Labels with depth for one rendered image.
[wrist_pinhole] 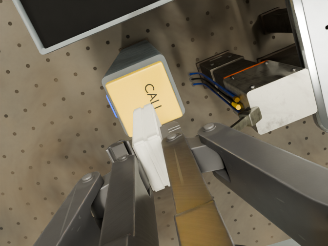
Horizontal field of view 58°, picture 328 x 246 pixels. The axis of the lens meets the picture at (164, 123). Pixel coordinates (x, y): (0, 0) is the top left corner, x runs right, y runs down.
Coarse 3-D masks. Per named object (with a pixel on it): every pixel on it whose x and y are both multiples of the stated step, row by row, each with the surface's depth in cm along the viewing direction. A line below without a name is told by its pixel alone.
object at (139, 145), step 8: (136, 112) 20; (136, 120) 19; (136, 128) 17; (136, 136) 16; (144, 136) 16; (136, 144) 15; (144, 144) 15; (136, 152) 15; (144, 152) 15; (144, 160) 15; (152, 160) 15; (144, 168) 15; (152, 168) 15; (152, 176) 16; (160, 176) 16; (152, 184) 16; (160, 184) 16
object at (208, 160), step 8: (160, 128) 18; (168, 128) 17; (176, 128) 17; (192, 144) 14; (200, 144) 14; (192, 152) 14; (200, 152) 14; (208, 152) 14; (216, 152) 14; (200, 160) 14; (208, 160) 14; (216, 160) 14; (200, 168) 14; (208, 168) 14; (216, 168) 14
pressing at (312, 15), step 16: (288, 0) 43; (304, 0) 43; (320, 0) 44; (288, 16) 45; (304, 16) 44; (320, 16) 44; (304, 32) 44; (320, 32) 45; (304, 48) 45; (320, 48) 46; (304, 64) 46; (320, 64) 46; (320, 80) 47; (320, 96) 48; (320, 112) 49; (320, 128) 50
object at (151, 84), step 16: (160, 64) 28; (112, 80) 29; (128, 80) 28; (144, 80) 29; (160, 80) 29; (112, 96) 29; (128, 96) 29; (144, 96) 29; (160, 96) 29; (128, 112) 29; (160, 112) 30; (176, 112) 30; (128, 128) 30
